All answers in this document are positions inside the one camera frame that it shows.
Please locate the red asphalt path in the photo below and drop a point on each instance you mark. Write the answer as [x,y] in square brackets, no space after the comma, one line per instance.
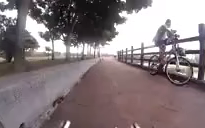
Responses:
[123,96]

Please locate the person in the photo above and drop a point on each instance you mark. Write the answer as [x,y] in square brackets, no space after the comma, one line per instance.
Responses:
[161,35]

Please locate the robot's own part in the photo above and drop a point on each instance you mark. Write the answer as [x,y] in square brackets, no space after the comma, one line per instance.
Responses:
[135,125]
[66,124]

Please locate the bicycle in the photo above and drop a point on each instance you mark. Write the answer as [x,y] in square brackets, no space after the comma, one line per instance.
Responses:
[176,61]

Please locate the shelter with dark roof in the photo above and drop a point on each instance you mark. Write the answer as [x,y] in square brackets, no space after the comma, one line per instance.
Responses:
[27,41]

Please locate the row of trees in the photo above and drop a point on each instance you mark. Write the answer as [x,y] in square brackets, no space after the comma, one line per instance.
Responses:
[21,33]

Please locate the grass strip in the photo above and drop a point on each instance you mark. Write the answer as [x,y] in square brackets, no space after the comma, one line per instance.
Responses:
[3,69]

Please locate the dark wooden fence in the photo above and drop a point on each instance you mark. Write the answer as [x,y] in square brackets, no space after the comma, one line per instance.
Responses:
[202,50]

